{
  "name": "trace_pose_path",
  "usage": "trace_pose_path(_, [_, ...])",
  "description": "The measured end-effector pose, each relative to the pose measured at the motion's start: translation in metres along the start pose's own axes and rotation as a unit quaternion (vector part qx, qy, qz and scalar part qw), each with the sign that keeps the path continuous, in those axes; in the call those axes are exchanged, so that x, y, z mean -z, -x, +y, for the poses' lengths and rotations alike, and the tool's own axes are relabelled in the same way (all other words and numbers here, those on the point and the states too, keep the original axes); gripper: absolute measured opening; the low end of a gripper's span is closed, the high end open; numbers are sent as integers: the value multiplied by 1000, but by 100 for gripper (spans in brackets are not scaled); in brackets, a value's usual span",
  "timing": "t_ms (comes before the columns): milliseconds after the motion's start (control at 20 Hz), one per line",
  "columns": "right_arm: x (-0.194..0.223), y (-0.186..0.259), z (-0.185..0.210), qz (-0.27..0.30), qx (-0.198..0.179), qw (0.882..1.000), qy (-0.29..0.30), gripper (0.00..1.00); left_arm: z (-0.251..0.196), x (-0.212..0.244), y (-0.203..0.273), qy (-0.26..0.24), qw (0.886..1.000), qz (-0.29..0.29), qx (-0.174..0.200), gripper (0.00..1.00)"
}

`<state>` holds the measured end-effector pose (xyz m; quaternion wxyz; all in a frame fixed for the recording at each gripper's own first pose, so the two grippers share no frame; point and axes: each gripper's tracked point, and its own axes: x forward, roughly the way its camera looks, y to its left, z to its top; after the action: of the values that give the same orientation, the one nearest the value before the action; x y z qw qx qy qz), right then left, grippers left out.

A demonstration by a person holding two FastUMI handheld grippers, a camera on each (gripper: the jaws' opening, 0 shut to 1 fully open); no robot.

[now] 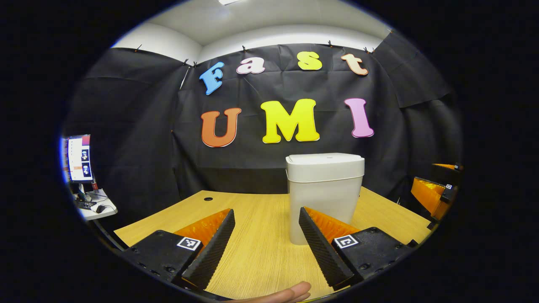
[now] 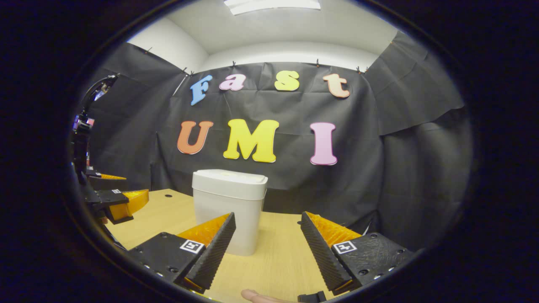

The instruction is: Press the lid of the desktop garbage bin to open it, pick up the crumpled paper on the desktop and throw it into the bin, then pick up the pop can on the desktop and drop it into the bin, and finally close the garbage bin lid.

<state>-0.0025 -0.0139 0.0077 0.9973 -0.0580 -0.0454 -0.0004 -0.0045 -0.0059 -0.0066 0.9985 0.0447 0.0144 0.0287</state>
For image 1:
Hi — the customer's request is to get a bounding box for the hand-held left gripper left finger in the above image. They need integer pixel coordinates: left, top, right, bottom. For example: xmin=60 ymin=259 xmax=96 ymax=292
xmin=122 ymin=208 xmax=236 ymax=291

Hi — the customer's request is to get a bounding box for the wooden desktop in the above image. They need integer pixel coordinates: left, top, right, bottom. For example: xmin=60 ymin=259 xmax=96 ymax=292
xmin=114 ymin=186 xmax=433 ymax=301

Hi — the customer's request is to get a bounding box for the black backdrop cloth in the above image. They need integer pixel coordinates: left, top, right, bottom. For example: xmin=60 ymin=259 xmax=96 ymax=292
xmin=63 ymin=30 xmax=464 ymax=230

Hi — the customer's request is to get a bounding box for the computer monitor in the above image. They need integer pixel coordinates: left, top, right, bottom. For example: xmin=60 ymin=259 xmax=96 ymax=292
xmin=62 ymin=134 xmax=94 ymax=184

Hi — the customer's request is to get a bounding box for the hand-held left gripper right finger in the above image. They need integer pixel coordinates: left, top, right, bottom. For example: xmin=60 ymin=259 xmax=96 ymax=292
xmin=299 ymin=206 xmax=413 ymax=291

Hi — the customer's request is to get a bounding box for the white desktop garbage bin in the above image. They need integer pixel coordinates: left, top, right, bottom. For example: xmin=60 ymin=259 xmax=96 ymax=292
xmin=286 ymin=153 xmax=365 ymax=246

